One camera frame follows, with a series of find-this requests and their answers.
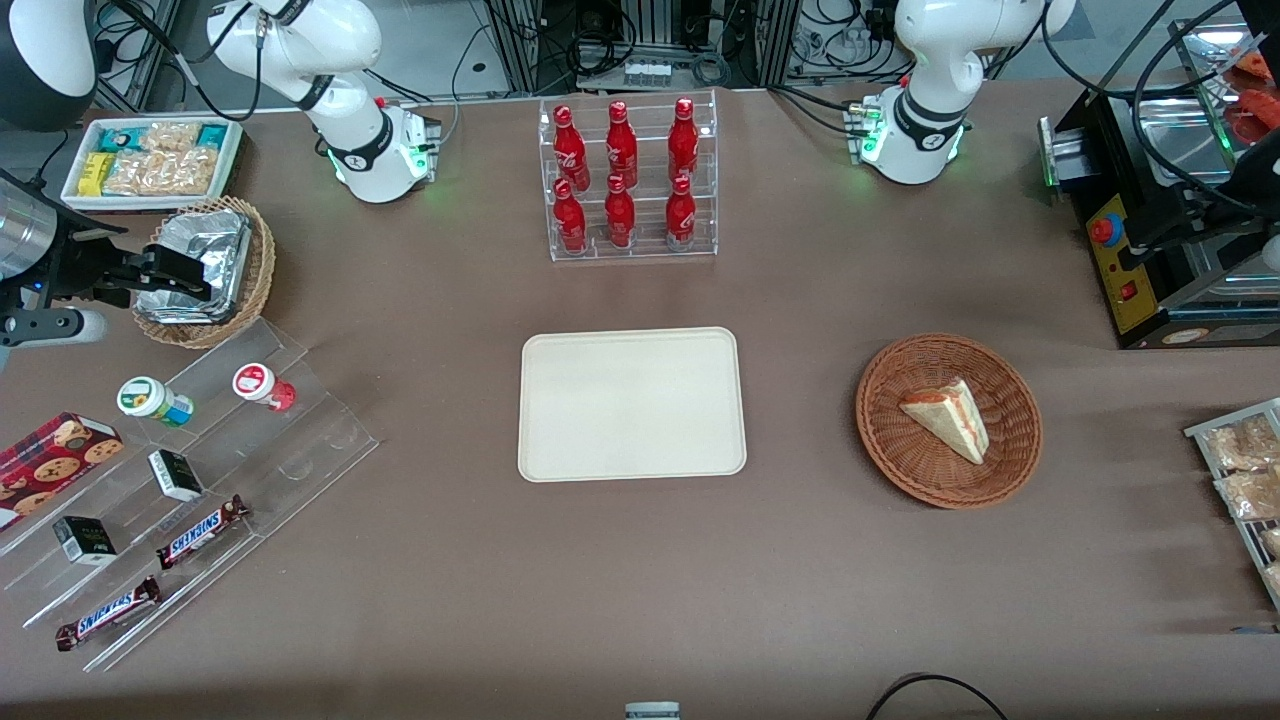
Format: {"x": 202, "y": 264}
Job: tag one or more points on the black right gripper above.
{"x": 78, "y": 267}

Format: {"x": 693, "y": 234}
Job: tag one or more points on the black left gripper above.
{"x": 1178, "y": 226}

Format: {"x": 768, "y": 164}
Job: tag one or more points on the green-lid yogurt cup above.
{"x": 150, "y": 399}

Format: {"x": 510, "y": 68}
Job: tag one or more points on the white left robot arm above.
{"x": 925, "y": 110}

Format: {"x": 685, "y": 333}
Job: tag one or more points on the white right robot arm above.
{"x": 372, "y": 150}

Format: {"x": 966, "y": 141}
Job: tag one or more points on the red gum bottle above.
{"x": 262, "y": 385}

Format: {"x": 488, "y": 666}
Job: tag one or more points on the beige plastic tray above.
{"x": 632, "y": 405}

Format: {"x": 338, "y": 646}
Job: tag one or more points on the silver foil pouch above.
{"x": 215, "y": 250}

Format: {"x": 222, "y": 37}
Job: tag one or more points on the red emergency stop button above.
{"x": 1106, "y": 230}

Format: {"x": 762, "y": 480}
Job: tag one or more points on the light wicker basket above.
{"x": 262, "y": 270}

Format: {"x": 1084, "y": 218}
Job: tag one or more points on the black glass food warmer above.
{"x": 1110, "y": 140}

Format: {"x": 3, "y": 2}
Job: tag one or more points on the clear rice cracker bag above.
{"x": 165, "y": 165}

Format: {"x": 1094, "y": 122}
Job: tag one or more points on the white snack bin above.
{"x": 225, "y": 165}

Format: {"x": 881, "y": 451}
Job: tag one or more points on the yellow snack packet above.
{"x": 96, "y": 174}

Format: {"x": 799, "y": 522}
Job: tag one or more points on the teal snack packet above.
{"x": 118, "y": 138}
{"x": 211, "y": 136}

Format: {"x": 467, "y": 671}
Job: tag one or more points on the small black box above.
{"x": 84, "y": 540}
{"x": 175, "y": 475}

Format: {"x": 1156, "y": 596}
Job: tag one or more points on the clear acrylic stepped stand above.
{"x": 300, "y": 440}

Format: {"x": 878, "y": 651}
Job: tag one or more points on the red cookie box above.
{"x": 50, "y": 462}

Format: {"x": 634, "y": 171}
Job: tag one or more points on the Snickers chocolate bar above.
{"x": 105, "y": 614}
{"x": 200, "y": 532}

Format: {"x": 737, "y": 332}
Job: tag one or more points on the wrapped triangle sandwich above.
{"x": 950, "y": 415}

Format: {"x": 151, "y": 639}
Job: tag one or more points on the brown wicker basket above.
{"x": 900, "y": 450}

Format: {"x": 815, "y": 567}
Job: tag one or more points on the red cola bottle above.
{"x": 680, "y": 215}
{"x": 570, "y": 145}
{"x": 619, "y": 215}
{"x": 621, "y": 145}
{"x": 570, "y": 220}
{"x": 683, "y": 140}

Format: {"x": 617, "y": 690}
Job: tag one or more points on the dark blue flat strip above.
{"x": 1255, "y": 629}

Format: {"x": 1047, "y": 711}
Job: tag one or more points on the clear acrylic bottle rack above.
{"x": 645, "y": 248}

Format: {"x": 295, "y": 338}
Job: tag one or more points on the white power strip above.
{"x": 647, "y": 72}

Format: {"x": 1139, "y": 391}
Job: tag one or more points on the small grey device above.
{"x": 652, "y": 711}

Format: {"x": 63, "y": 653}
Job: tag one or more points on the grey black wrist camera mount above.
{"x": 60, "y": 326}

